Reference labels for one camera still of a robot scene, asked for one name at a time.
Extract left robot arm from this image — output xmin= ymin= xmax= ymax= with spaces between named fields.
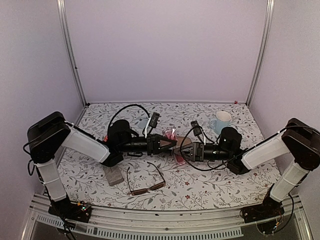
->
xmin=25 ymin=111 xmax=177 ymax=217

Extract right aluminium frame post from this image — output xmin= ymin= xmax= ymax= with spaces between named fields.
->
xmin=246 ymin=0 xmax=275 ymax=105

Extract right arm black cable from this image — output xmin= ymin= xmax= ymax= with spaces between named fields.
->
xmin=181 ymin=127 xmax=247 ymax=172

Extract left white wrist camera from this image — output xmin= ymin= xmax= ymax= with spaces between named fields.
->
xmin=143 ymin=112 xmax=160 ymax=138

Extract grey glasses case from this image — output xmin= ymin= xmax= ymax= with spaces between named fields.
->
xmin=103 ymin=165 xmax=124 ymax=187

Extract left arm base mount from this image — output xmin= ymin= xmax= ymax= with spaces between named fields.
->
xmin=48 ymin=198 xmax=92 ymax=223

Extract pink sunglasses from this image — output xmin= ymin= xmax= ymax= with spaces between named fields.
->
xmin=162 ymin=126 xmax=186 ymax=166

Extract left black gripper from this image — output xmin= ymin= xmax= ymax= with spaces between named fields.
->
xmin=118 ymin=133 xmax=177 ymax=156

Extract light blue mug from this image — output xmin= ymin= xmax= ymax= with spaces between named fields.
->
xmin=208 ymin=111 xmax=232 ymax=135

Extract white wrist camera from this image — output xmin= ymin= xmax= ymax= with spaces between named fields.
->
xmin=190 ymin=120 xmax=206 ymax=145
xmin=143 ymin=112 xmax=160 ymax=138

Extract left aluminium frame post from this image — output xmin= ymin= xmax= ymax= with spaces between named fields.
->
xmin=56 ymin=0 xmax=88 ymax=107

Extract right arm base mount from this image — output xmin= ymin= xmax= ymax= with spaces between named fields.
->
xmin=239 ymin=196 xmax=285 ymax=235

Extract brown sunglasses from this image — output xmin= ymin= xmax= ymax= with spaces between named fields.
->
xmin=126 ymin=161 xmax=166 ymax=196

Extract black glasses case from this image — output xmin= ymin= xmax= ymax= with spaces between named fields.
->
xmin=175 ymin=136 xmax=192 ymax=148

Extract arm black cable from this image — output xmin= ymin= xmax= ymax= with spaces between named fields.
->
xmin=106 ymin=103 xmax=153 ymax=136
xmin=181 ymin=127 xmax=247 ymax=172

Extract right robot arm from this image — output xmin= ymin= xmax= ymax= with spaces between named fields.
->
xmin=173 ymin=118 xmax=320 ymax=218

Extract floral tablecloth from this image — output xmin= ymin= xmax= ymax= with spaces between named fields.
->
xmin=58 ymin=103 xmax=280 ymax=211

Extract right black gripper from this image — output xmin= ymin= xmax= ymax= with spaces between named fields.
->
xmin=174 ymin=142 xmax=232 ymax=163

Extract aluminium frame post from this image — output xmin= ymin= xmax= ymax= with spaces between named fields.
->
xmin=56 ymin=0 xmax=88 ymax=107
xmin=246 ymin=0 xmax=275 ymax=105

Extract front aluminium rail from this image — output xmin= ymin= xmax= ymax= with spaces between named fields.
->
xmin=21 ymin=194 xmax=315 ymax=240

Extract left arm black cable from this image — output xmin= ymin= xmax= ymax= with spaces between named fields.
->
xmin=106 ymin=103 xmax=153 ymax=136

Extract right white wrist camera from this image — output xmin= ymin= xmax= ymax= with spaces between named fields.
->
xmin=190 ymin=120 xmax=206 ymax=145

